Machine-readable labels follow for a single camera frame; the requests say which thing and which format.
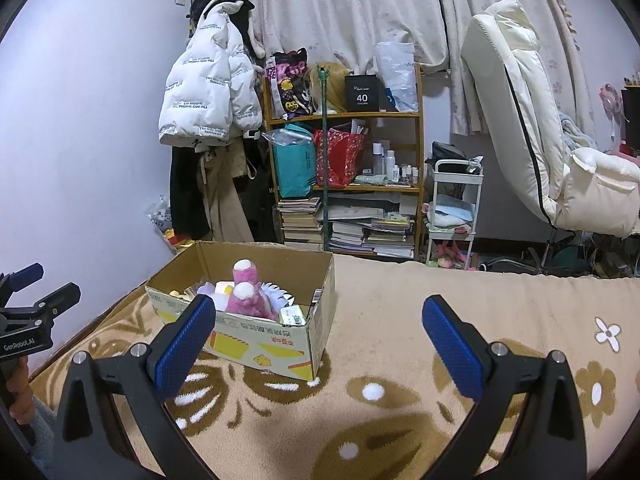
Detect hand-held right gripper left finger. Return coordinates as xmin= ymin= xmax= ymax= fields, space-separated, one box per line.
xmin=52 ymin=294 xmax=221 ymax=480

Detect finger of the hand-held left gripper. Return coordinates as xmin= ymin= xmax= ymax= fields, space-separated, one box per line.
xmin=0 ymin=282 xmax=82 ymax=331
xmin=0 ymin=262 xmax=45 ymax=295

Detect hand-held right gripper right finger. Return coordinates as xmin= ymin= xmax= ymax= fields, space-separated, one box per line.
xmin=421 ymin=295 xmax=588 ymax=480

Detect pink strawberry plush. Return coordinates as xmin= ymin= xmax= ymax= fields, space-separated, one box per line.
xmin=223 ymin=259 xmax=278 ymax=322

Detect printed cardboard box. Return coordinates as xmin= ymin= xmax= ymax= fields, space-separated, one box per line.
xmin=145 ymin=240 xmax=337 ymax=382

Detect person's left forearm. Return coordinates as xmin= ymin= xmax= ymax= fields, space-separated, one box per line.
xmin=15 ymin=400 xmax=57 ymax=466

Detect person's left hand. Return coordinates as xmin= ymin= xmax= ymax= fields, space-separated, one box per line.
xmin=7 ymin=355 xmax=35 ymax=421

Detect beige flower blanket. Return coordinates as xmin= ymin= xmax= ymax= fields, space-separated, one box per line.
xmin=30 ymin=252 xmax=640 ymax=480

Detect yellow green snack packet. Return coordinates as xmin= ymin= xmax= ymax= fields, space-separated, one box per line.
xmin=277 ymin=305 xmax=307 ymax=328

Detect plastic snack bag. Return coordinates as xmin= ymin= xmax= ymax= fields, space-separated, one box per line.
xmin=147 ymin=195 xmax=193 ymax=251

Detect pile of flat books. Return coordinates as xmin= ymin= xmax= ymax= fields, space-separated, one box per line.
xmin=327 ymin=217 xmax=416 ymax=261

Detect white trolley cart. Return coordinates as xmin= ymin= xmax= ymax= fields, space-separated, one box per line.
xmin=425 ymin=159 xmax=485 ymax=271

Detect beige hanging coat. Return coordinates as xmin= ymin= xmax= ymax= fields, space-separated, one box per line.
xmin=200 ymin=145 xmax=256 ymax=243

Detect stack of books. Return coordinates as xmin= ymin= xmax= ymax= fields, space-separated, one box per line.
xmin=277 ymin=197 xmax=323 ymax=251

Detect dark hanging clothes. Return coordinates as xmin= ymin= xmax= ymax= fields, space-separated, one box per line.
xmin=245 ymin=135 xmax=278 ymax=243

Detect black bag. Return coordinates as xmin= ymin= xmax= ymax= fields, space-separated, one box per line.
xmin=425 ymin=142 xmax=468 ymax=171

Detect teal paper bag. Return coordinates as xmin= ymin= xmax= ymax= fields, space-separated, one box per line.
xmin=262 ymin=122 xmax=318 ymax=198

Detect red gift bag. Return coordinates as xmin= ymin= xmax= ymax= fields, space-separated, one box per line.
xmin=314 ymin=128 xmax=366 ymax=188

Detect green pole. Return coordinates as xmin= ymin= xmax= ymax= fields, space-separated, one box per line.
xmin=320 ymin=67 xmax=331 ymax=251

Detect cream recliner chair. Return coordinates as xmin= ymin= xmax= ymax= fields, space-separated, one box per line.
xmin=460 ymin=0 xmax=640 ymax=238

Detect wooden shelf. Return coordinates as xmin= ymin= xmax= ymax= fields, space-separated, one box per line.
xmin=262 ymin=67 xmax=425 ymax=261

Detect white puffer jacket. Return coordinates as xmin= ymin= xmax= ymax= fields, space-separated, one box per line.
xmin=158 ymin=0 xmax=263 ymax=147

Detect black square box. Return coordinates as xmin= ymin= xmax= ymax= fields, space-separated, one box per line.
xmin=345 ymin=74 xmax=388 ymax=112

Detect white plastic bag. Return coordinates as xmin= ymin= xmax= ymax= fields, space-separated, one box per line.
xmin=375 ymin=41 xmax=418 ymax=112

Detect purple printed bag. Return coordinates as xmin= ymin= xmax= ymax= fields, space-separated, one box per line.
xmin=265 ymin=49 xmax=316 ymax=121

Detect blonde wig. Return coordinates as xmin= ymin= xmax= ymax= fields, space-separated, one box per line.
xmin=307 ymin=61 xmax=348 ymax=116

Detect black monitor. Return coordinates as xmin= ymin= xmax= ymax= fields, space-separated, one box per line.
xmin=620 ymin=87 xmax=640 ymax=151

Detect pink fan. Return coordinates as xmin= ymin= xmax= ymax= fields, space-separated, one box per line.
xmin=599 ymin=82 xmax=628 ymax=153

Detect pale patterned curtain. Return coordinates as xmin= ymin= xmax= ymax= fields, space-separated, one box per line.
xmin=247 ymin=0 xmax=596 ymax=136

